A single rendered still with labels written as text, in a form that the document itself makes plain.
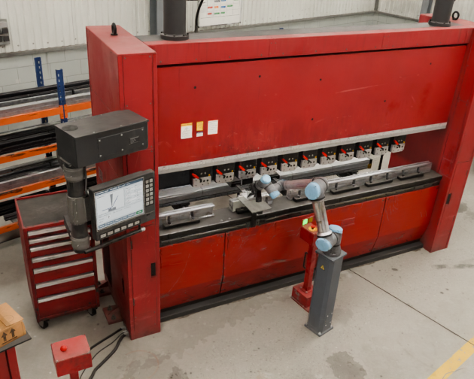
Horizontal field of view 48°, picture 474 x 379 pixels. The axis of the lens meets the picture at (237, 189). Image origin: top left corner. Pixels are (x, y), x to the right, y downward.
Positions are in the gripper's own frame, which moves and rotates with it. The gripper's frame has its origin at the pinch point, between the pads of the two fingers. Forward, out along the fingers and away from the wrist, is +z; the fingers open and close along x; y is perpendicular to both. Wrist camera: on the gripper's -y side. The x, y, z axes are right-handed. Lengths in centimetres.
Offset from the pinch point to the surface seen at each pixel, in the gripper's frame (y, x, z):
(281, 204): -7.6, -31.7, 10.7
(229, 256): -37, 21, 32
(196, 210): 0.3, 46.8, 6.6
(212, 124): 47, 37, -49
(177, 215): -1, 63, 8
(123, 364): -95, 123, 52
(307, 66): 72, -42, -78
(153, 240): -20, 90, -4
